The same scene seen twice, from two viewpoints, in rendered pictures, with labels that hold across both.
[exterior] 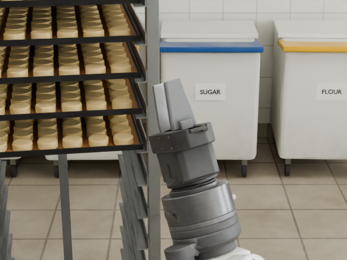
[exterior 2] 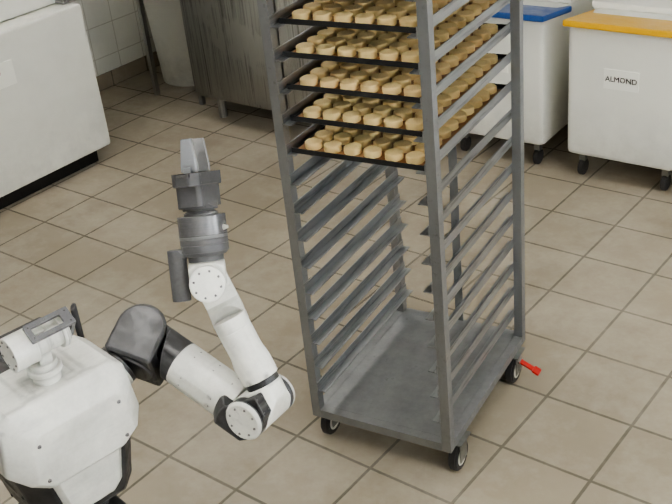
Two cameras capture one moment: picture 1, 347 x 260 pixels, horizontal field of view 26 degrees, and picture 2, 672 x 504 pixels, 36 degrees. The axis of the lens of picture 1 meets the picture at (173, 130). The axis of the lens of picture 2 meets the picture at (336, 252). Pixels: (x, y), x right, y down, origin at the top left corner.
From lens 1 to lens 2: 1.39 m
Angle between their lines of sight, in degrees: 38
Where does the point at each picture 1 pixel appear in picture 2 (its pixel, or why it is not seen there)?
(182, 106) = (188, 158)
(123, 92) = not seen: hidden behind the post
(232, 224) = (206, 244)
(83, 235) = (559, 245)
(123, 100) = (415, 121)
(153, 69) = (426, 97)
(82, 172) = (614, 174)
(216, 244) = (191, 254)
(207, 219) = (188, 236)
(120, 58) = not seen: hidden behind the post
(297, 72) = not seen: outside the picture
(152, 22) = (423, 53)
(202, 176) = (188, 207)
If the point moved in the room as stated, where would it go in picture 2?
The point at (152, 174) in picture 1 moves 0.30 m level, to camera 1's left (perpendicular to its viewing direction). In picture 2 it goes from (430, 196) to (339, 174)
